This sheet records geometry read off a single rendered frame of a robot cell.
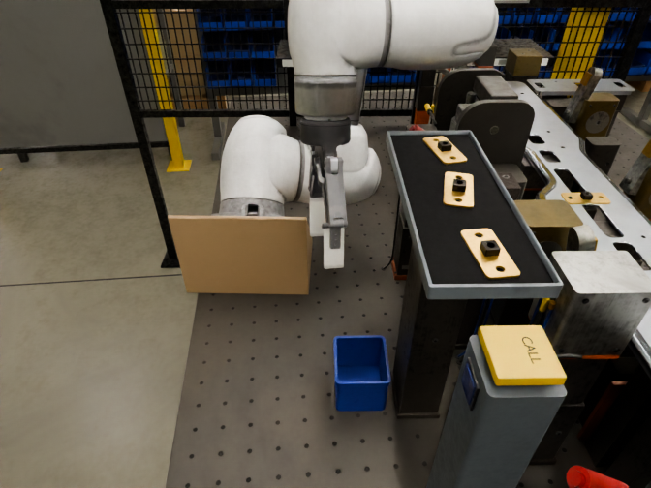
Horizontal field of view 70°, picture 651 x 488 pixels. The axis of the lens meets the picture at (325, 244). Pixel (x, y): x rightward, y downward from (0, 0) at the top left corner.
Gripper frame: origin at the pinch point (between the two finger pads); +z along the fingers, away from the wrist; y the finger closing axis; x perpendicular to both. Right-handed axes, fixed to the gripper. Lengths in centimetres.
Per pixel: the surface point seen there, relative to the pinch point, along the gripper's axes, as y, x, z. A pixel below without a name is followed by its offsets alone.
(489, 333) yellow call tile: -36.1, -8.9, -4.9
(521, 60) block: 70, -74, -27
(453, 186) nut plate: -13.7, -14.7, -12.7
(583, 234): -17.1, -33.0, -5.8
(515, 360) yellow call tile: -39.3, -9.7, -4.1
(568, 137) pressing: 31, -64, -10
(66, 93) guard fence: 234, 109, -7
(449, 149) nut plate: -3.2, -18.6, -15.4
